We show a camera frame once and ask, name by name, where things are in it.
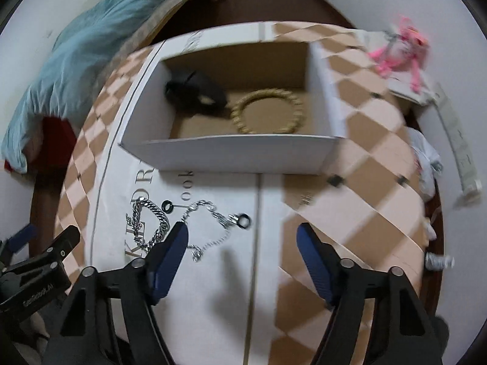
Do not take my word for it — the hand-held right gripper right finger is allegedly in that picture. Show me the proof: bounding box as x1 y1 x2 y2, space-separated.
296 222 446 365

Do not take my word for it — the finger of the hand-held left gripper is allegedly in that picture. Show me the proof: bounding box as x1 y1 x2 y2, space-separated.
0 224 39 259
37 226 81 265

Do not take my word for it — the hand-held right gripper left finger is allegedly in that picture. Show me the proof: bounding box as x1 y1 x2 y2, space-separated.
42 221 190 365

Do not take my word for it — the thick silver chain bracelet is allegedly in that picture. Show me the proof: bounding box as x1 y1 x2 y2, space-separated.
125 196 173 255

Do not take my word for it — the thin silver chain necklace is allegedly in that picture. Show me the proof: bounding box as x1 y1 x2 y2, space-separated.
178 199 252 263

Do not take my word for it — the white cardboard box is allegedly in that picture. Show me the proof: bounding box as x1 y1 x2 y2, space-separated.
119 40 349 176

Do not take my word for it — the red cloth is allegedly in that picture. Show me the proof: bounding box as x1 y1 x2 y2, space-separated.
4 116 79 176

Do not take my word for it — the small white roll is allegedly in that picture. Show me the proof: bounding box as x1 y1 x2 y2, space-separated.
425 252 456 272

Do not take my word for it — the white plastic bag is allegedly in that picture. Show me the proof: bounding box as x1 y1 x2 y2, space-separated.
405 127 444 203

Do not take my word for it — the black hair clip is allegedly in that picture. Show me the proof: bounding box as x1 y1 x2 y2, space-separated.
164 69 229 118

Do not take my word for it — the white power strip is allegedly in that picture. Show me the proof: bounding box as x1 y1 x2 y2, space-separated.
434 83 483 195

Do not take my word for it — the light blue blanket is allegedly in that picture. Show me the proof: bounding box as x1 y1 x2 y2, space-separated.
0 0 212 174

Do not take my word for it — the pink plush toy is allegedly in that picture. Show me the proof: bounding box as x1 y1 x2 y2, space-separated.
367 14 431 92

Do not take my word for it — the gold beaded bracelet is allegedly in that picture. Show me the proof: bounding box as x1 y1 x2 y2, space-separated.
230 89 307 135

